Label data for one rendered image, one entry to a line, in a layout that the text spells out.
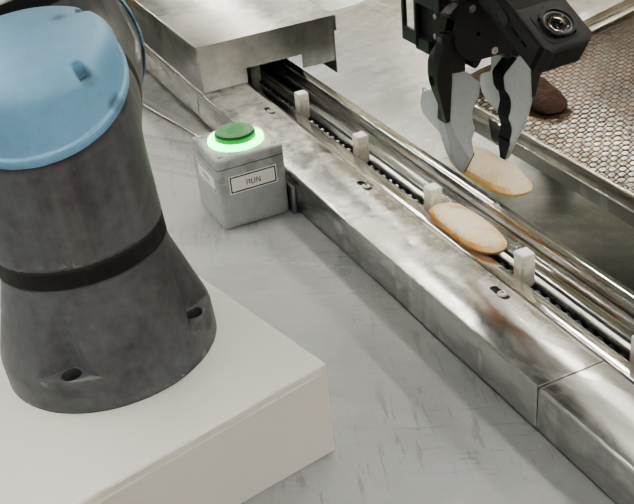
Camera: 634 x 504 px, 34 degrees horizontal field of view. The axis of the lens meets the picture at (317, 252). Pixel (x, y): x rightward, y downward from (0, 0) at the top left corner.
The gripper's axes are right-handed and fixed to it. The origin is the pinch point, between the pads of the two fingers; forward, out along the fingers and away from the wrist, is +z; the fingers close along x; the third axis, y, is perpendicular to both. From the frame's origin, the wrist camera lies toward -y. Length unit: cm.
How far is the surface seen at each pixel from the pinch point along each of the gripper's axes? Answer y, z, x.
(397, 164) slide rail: 18.1, 8.7, -1.5
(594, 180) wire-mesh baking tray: -2.1, 4.4, -9.4
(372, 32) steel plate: 62, 11, -23
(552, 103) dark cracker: 11.0, 3.1, -14.9
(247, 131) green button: 22.9, 3.1, 12.1
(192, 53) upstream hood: 46.2, 2.7, 9.1
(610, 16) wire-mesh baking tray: 22.0, 0.8, -30.9
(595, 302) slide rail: -11.7, 8.8, -2.0
